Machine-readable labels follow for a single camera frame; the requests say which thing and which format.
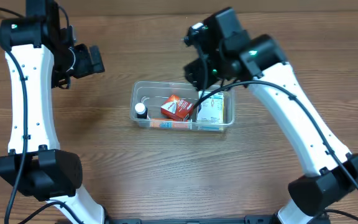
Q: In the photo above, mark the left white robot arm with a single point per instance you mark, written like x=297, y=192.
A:
x=42, y=55

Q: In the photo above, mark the dark bottle white cap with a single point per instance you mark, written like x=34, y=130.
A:
x=141, y=111

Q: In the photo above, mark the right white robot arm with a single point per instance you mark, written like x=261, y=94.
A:
x=229, y=57

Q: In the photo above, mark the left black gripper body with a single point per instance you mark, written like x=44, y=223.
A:
x=84, y=62

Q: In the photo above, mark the red Haleon box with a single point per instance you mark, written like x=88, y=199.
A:
x=177, y=108

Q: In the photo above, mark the orange tube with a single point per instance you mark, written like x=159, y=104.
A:
x=170, y=124

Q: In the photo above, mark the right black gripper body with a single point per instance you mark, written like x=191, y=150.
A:
x=192, y=74

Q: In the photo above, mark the white medicine box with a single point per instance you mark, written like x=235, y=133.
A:
x=211, y=110

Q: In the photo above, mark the clear plastic container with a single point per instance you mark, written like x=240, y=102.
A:
x=154, y=94

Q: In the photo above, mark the blue VapoDrops box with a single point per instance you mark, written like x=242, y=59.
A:
x=210, y=127

